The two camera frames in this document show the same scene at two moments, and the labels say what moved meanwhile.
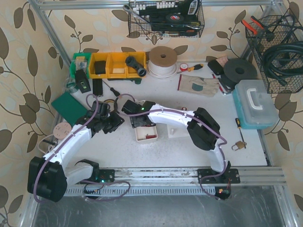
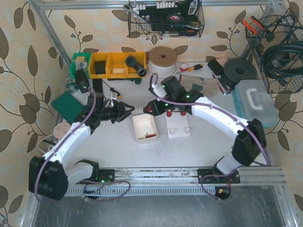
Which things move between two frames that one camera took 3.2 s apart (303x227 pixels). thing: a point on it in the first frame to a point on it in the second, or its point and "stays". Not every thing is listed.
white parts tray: x=141 y=133 stays
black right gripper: x=139 y=121 to x=156 y=107
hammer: x=54 y=143 stays
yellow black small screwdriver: x=197 y=67 stays
